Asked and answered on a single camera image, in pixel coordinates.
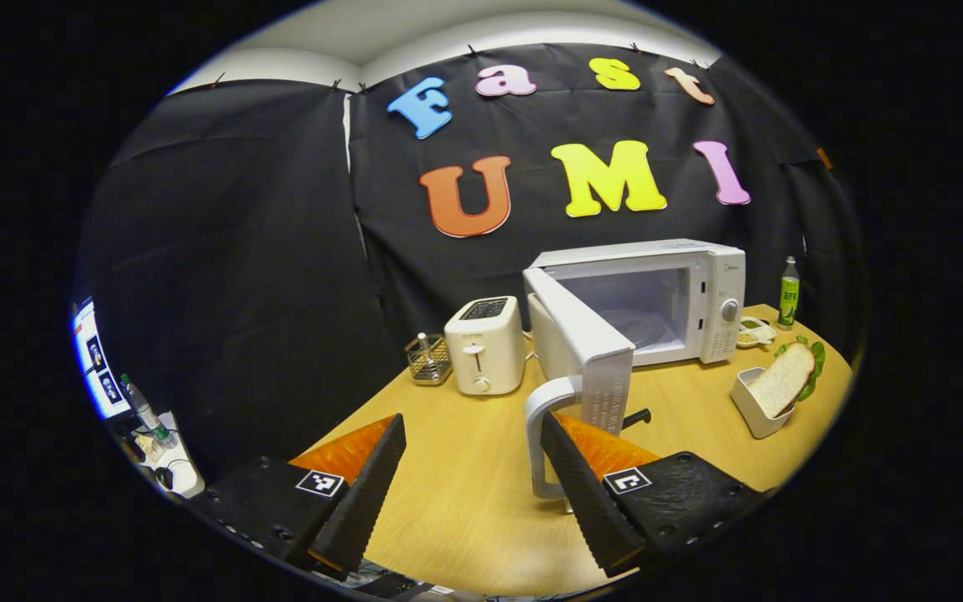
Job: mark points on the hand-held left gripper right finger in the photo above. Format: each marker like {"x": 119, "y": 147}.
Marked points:
{"x": 586, "y": 502}

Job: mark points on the white microwave oven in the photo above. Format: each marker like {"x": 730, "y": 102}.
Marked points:
{"x": 715, "y": 284}

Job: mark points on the black backdrop cloth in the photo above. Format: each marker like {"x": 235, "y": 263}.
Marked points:
{"x": 281, "y": 251}

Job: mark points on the white toaster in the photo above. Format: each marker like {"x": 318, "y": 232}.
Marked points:
{"x": 486, "y": 351}

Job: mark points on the computer monitor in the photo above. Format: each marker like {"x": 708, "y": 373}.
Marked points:
{"x": 97, "y": 368}

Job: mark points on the small white food dish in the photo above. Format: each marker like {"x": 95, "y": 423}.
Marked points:
{"x": 756, "y": 333}

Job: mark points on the white side table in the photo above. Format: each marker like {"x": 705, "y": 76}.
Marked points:
{"x": 182, "y": 472}

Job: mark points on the white rectangular container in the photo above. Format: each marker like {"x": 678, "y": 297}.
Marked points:
{"x": 753, "y": 410}

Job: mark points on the clear plastic bottle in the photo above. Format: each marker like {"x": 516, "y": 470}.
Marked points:
{"x": 147, "y": 414}

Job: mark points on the green drink bottle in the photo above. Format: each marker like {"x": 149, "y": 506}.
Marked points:
{"x": 788, "y": 293}

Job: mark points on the bread and lettuce sandwich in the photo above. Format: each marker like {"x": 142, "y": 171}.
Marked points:
{"x": 787, "y": 380}

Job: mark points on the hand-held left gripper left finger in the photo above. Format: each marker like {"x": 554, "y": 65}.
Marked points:
{"x": 364, "y": 497}

